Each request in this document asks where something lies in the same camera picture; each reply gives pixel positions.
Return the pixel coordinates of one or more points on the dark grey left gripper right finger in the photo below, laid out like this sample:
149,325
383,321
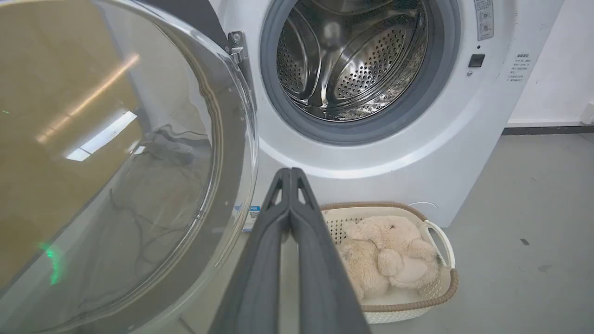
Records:
325,287

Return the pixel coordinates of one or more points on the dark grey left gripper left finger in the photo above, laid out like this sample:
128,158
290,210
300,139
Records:
257,278

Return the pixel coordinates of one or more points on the white front-load washing machine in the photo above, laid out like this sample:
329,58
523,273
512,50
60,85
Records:
417,157

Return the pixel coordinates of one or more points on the round glass washing machine door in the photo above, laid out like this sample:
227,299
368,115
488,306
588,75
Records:
116,162

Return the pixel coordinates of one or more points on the metal door hinge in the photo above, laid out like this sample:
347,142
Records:
237,46

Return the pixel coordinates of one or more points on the blue and white sticker label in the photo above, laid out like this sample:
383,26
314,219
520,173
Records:
253,217

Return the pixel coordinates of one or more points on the cream plush teddy bear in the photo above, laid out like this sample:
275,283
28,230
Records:
390,255

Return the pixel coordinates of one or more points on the white woven laundry basket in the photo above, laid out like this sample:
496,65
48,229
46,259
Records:
436,297

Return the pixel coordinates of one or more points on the stainless steel washer drum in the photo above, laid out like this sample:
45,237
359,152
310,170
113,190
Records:
352,55

